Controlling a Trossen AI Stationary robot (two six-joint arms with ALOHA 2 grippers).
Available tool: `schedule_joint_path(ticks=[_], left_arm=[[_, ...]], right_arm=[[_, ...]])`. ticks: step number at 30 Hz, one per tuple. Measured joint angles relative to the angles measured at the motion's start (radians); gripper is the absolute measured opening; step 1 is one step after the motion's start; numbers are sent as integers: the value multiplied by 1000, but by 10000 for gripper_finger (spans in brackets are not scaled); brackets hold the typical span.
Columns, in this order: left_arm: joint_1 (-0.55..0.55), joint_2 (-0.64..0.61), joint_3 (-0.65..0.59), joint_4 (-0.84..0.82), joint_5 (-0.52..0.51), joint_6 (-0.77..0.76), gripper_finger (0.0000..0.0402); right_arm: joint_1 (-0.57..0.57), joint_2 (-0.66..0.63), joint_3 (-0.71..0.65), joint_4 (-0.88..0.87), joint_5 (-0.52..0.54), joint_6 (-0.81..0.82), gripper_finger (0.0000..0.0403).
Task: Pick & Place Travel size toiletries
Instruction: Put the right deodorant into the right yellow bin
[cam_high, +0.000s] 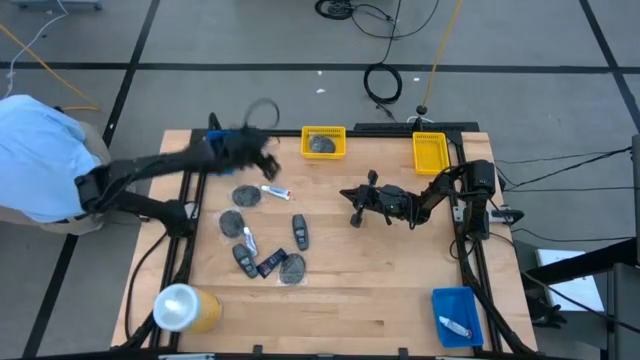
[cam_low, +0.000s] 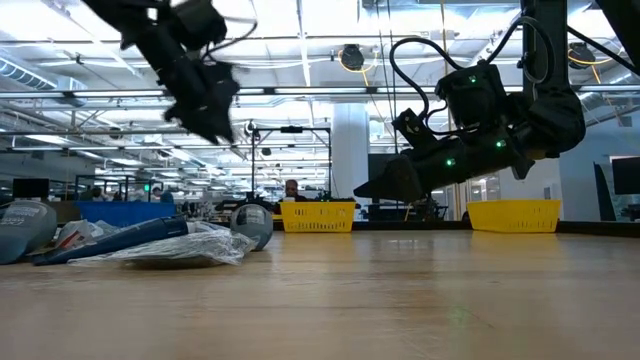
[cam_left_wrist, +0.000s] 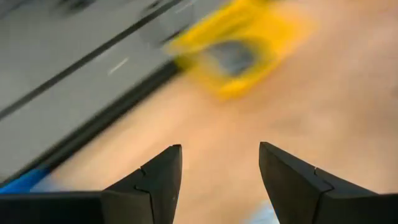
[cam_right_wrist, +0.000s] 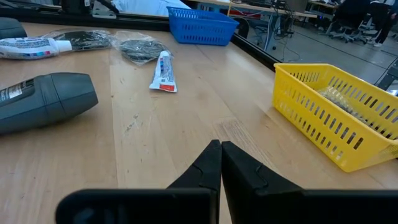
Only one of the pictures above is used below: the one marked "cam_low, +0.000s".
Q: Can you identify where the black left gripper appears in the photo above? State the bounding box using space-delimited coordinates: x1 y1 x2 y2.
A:
149 47 241 145

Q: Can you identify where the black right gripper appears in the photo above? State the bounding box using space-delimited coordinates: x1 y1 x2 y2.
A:
353 132 535 204

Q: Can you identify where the bagged grey sponge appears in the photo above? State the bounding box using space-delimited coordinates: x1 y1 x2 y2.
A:
67 228 257 269

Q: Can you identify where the red white packet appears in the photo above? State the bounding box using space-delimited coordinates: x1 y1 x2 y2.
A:
53 218 121 251

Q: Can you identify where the black monitor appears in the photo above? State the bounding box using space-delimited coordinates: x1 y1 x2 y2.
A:
610 155 640 196
368 153 401 189
12 178 50 200

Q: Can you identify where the white building column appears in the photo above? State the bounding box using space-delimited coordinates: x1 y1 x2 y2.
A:
332 103 370 211

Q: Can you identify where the yellow plastic basket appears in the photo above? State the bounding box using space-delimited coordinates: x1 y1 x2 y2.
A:
279 200 357 234
466 199 563 234

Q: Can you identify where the person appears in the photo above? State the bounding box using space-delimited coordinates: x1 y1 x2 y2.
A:
279 178 309 203

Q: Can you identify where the blue plastic basket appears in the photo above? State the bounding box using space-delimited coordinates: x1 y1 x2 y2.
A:
74 200 177 229

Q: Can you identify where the dark upright panel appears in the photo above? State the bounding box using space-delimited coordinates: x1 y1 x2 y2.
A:
593 162 619 222

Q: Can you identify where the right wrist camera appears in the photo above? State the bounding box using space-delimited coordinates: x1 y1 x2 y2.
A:
392 107 441 151

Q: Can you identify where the black metal frame rig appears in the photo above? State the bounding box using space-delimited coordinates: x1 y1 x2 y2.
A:
249 125 334 201
74 174 164 201

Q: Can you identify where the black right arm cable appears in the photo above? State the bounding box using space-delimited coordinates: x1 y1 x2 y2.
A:
388 35 481 124

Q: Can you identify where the black ceiling cable reel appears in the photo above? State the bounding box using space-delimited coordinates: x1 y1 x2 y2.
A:
339 43 366 72
567 42 596 66

